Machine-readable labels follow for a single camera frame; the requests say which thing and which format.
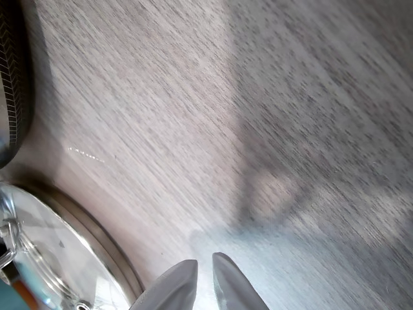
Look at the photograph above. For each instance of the gripper black left finger with white tip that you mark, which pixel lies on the gripper black left finger with white tip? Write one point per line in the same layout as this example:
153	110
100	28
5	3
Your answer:
174	290

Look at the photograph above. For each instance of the gripper black right finger with white tip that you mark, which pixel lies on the gripper black right finger with white tip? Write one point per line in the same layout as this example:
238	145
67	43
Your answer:
232	290

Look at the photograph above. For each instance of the steel saucepan with honeycomb interior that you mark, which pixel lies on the steel saucepan with honeycomb interior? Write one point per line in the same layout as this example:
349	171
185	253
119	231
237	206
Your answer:
13	80

